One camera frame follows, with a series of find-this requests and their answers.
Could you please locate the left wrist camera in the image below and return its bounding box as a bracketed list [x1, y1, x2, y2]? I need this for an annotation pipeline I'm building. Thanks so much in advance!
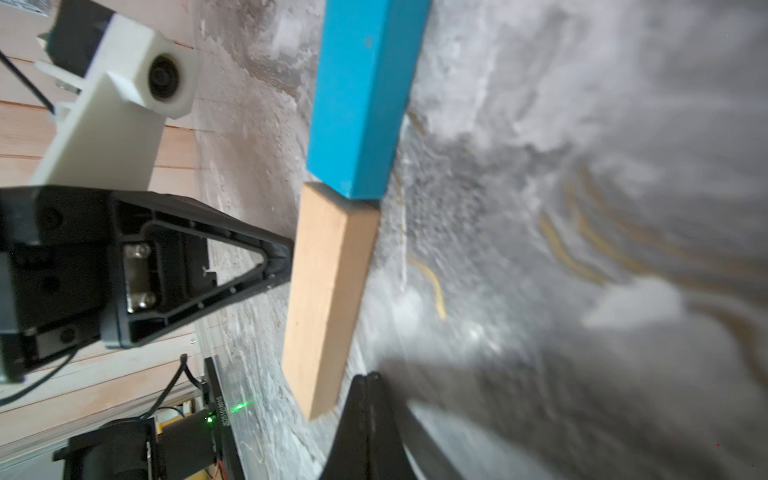
[29, 1, 197, 191]

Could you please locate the natural wood block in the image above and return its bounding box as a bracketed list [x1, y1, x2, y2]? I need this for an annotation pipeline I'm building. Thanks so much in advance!
[281, 182, 380, 420]

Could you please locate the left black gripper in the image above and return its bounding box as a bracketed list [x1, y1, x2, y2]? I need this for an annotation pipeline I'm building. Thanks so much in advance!
[1, 185, 294, 384]

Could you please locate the teal block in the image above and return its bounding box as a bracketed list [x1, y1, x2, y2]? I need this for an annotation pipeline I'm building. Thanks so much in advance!
[307, 0, 431, 200]

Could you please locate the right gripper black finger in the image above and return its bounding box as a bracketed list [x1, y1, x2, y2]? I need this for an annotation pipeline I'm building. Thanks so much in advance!
[320, 372, 416, 480]

